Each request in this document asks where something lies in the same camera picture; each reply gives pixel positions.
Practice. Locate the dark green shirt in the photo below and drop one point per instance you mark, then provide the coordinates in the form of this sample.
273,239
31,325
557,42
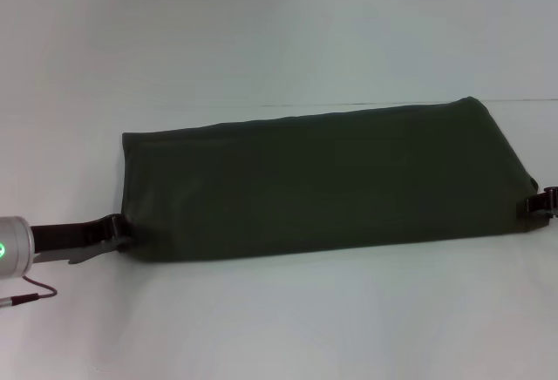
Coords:
327,179

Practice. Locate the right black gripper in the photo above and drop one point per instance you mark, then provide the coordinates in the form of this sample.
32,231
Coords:
551,203

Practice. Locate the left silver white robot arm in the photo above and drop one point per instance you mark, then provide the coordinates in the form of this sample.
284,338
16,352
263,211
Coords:
15,247

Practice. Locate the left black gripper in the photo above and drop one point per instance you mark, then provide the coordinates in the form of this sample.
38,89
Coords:
74,238

